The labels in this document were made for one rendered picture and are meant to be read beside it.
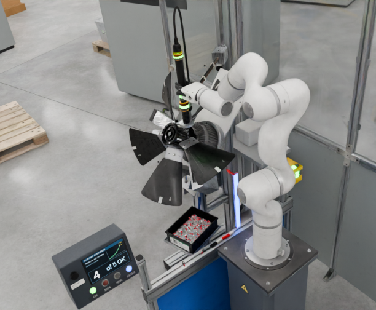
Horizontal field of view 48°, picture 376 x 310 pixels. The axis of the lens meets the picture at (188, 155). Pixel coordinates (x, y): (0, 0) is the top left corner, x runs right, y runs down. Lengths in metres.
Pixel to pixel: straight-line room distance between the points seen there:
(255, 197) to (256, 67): 0.47
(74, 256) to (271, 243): 0.77
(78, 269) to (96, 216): 2.07
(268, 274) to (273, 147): 0.59
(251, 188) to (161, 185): 0.73
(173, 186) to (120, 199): 1.60
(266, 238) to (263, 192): 0.26
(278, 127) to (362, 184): 1.08
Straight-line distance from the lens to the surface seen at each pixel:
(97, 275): 1.62
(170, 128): 2.15
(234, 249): 1.89
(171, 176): 2.17
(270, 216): 1.66
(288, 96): 1.35
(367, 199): 2.46
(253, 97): 1.31
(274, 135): 1.43
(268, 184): 1.57
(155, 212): 3.52
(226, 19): 2.53
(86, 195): 3.87
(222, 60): 2.50
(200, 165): 1.99
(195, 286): 2.13
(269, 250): 1.81
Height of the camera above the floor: 2.36
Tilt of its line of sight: 35 degrees down
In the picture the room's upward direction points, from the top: 7 degrees counter-clockwise
